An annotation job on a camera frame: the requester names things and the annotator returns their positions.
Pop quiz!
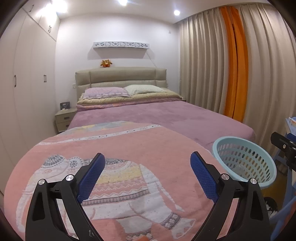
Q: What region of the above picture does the beige nightstand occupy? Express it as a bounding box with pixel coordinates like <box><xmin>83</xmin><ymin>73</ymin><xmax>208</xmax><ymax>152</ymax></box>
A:
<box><xmin>55</xmin><ymin>107</ymin><xmax>78</xmax><ymax>133</ymax></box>

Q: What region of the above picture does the orange curtain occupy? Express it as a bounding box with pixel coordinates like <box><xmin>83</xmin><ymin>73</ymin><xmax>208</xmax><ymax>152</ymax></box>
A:
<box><xmin>219</xmin><ymin>6</ymin><xmax>249</xmax><ymax>122</ymax></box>

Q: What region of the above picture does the white wardrobe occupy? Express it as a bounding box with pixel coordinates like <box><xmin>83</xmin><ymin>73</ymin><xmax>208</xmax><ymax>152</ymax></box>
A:
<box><xmin>0</xmin><ymin>0</ymin><xmax>61</xmax><ymax>176</ymax></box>

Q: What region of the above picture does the white dotted pillow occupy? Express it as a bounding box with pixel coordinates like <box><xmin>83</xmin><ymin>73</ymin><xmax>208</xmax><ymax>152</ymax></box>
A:
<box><xmin>124</xmin><ymin>85</ymin><xmax>166</xmax><ymax>95</ymax></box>

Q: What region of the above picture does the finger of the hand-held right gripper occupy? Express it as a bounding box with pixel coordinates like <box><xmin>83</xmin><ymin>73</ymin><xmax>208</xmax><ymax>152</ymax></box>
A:
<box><xmin>270</xmin><ymin>132</ymin><xmax>296</xmax><ymax>172</ymax></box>

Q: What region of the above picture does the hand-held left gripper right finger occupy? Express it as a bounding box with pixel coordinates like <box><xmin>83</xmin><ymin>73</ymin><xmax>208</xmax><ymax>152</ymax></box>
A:
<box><xmin>190</xmin><ymin>151</ymin><xmax>271</xmax><ymax>241</ymax></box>

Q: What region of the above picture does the light blue plastic basket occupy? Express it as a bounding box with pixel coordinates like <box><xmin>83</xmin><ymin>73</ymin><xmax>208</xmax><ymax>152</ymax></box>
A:
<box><xmin>211</xmin><ymin>137</ymin><xmax>277</xmax><ymax>189</ymax></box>

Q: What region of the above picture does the purple pillow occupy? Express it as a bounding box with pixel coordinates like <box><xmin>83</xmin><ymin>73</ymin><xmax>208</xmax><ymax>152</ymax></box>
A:
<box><xmin>83</xmin><ymin>87</ymin><xmax>132</xmax><ymax>99</ymax></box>

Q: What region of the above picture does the beige curtain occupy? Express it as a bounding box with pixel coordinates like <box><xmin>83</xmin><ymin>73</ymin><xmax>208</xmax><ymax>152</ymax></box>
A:
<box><xmin>179</xmin><ymin>5</ymin><xmax>296</xmax><ymax>158</ymax></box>

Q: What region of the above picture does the beige padded headboard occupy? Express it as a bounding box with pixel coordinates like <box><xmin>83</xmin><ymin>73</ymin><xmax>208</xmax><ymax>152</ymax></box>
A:
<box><xmin>75</xmin><ymin>67</ymin><xmax>167</xmax><ymax>102</ymax></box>

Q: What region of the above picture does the white cable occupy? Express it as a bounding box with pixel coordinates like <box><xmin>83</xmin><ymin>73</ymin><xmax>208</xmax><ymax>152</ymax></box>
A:
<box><xmin>144</xmin><ymin>49</ymin><xmax>160</xmax><ymax>67</ymax></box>

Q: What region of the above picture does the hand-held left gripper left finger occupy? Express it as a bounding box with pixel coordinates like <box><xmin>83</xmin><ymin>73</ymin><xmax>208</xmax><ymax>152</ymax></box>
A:
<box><xmin>25</xmin><ymin>152</ymin><xmax>105</xmax><ymax>241</ymax></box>

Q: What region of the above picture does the pink elephant blanket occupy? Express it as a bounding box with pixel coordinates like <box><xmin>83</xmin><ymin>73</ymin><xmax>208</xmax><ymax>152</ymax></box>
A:
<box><xmin>3</xmin><ymin>120</ymin><xmax>241</xmax><ymax>241</ymax></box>

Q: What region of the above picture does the white wall shelf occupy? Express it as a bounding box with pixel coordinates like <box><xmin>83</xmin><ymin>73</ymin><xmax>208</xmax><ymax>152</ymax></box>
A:
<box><xmin>93</xmin><ymin>42</ymin><xmax>151</xmax><ymax>49</ymax></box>

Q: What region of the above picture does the folded beige quilt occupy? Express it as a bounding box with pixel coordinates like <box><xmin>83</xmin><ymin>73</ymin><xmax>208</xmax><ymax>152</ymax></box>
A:
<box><xmin>76</xmin><ymin>90</ymin><xmax>186</xmax><ymax>109</ymax></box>

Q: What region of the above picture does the purple bed blanket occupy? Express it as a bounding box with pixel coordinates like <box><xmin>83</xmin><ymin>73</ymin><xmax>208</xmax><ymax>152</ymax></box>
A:
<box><xmin>68</xmin><ymin>101</ymin><xmax>256</xmax><ymax>153</ymax></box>

